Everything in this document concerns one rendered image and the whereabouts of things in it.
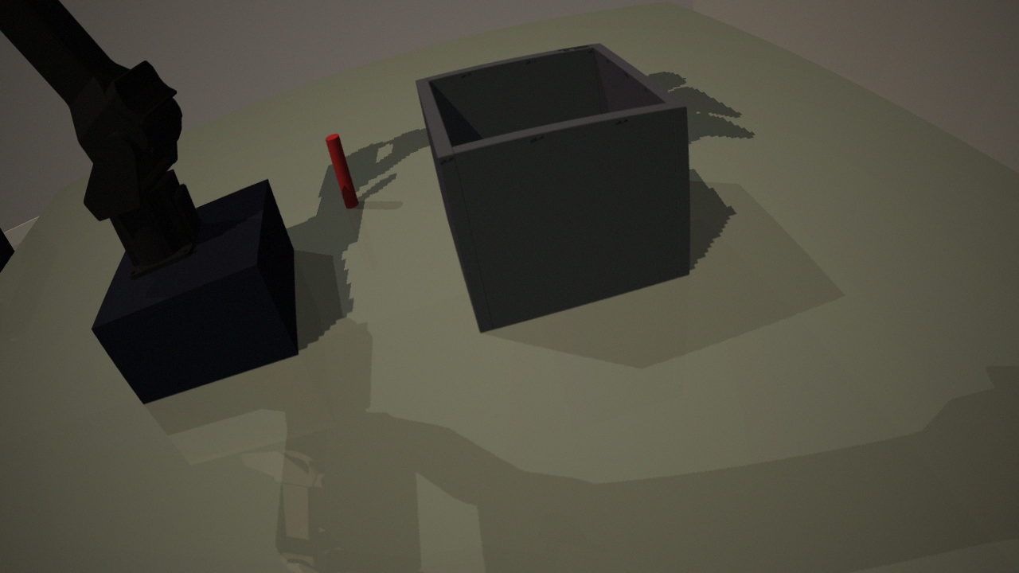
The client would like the dark red cylinder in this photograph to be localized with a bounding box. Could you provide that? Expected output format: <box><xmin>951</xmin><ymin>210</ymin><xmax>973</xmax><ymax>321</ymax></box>
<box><xmin>325</xmin><ymin>134</ymin><xmax>359</xmax><ymax>209</ymax></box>

